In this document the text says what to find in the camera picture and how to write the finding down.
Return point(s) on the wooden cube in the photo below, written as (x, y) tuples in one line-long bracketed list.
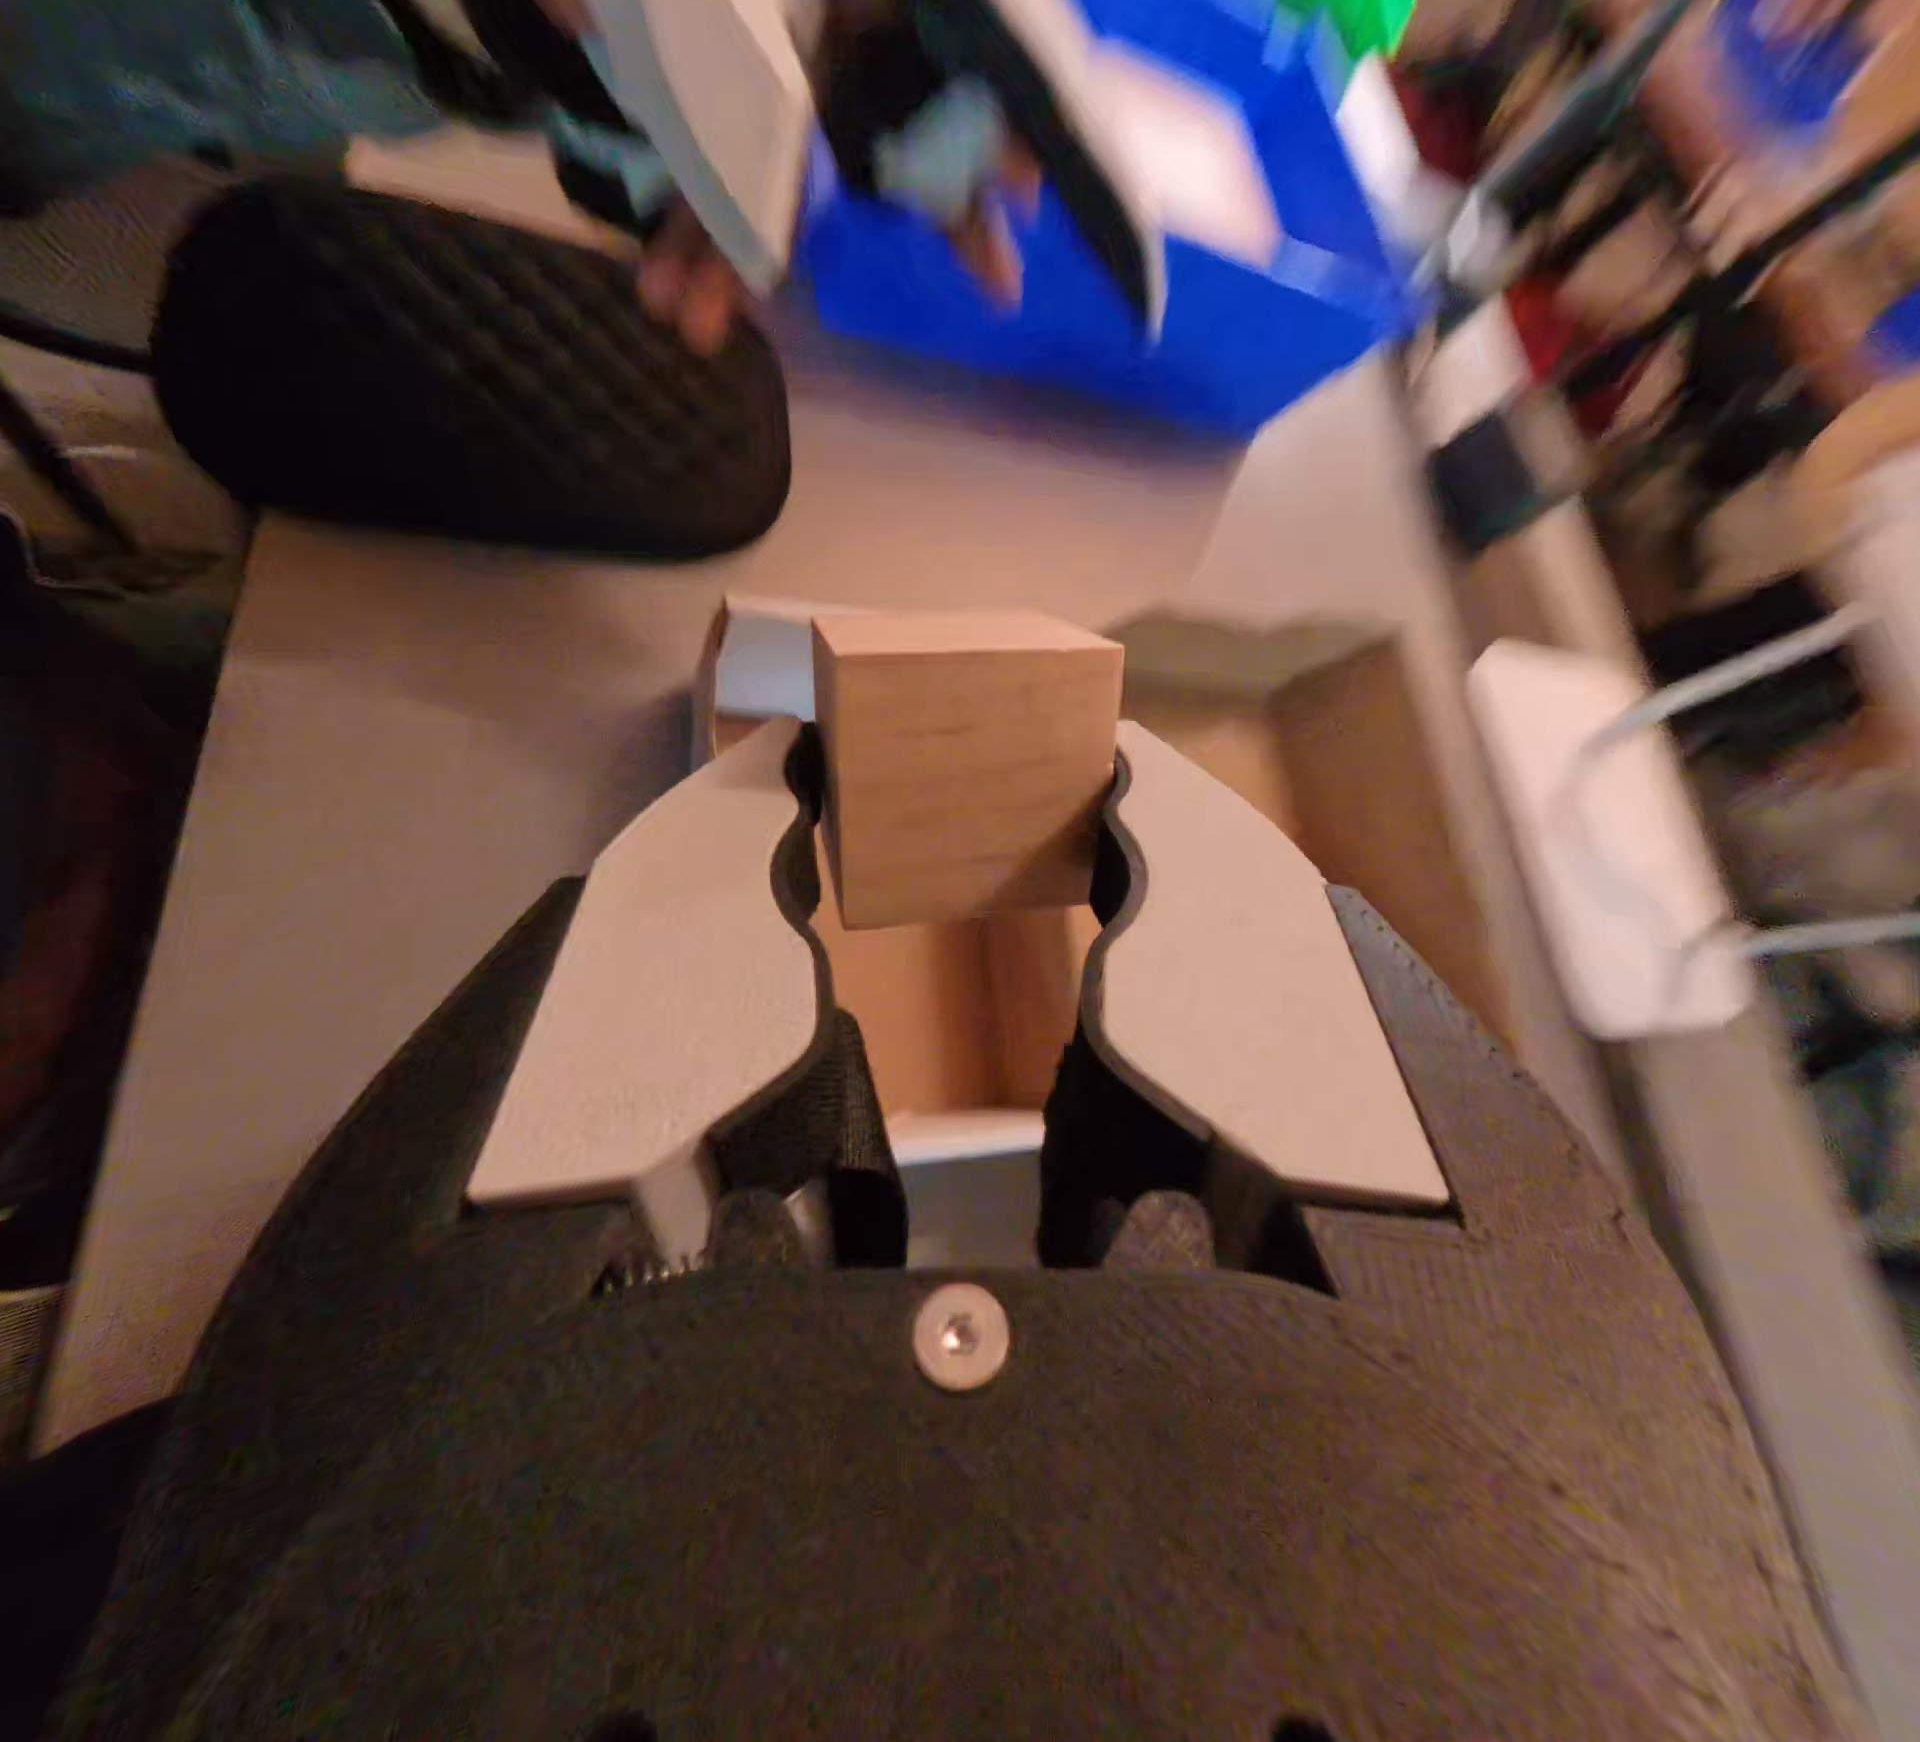
[(960, 767)]

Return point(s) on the white cardboard box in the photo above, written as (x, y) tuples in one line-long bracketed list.
[(1350, 782)]

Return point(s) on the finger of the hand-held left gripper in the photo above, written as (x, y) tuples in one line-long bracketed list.
[(705, 17), (1081, 122)]

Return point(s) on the person's left forearm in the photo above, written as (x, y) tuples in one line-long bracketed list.
[(181, 2)]

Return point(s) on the black chair armrest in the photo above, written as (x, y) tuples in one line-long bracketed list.
[(464, 377)]

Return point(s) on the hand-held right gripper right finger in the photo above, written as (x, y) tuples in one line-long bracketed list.
[(1244, 992)]

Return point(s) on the person's left hand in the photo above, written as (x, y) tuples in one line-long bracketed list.
[(691, 281)]

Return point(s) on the large blue plastic bin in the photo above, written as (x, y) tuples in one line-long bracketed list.
[(1201, 303)]

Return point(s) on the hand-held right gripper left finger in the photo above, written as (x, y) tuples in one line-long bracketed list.
[(660, 992)]

